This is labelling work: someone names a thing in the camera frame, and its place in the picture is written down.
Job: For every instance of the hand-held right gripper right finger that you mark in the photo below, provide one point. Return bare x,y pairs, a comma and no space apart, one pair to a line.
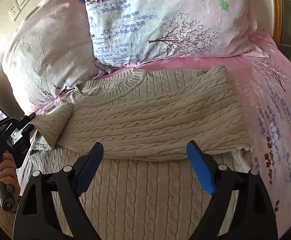
200,165

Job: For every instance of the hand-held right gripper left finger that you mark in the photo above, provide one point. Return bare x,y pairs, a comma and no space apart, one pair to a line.
91,165

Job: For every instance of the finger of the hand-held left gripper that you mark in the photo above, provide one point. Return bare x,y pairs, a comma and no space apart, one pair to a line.
23,119
27,129

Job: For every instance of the person's left hand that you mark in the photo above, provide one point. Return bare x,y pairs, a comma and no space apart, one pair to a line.
7,161

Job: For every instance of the pink floral pillow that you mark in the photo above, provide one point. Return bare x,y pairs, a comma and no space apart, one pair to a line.
50,45

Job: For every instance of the pink floral bed sheet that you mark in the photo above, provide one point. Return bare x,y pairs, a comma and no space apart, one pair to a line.
273,130

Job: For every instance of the floral pillow with tree print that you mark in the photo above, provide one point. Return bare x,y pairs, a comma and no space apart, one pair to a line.
160,17

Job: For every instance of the white wall socket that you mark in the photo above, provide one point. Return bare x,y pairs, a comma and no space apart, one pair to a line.
14,11

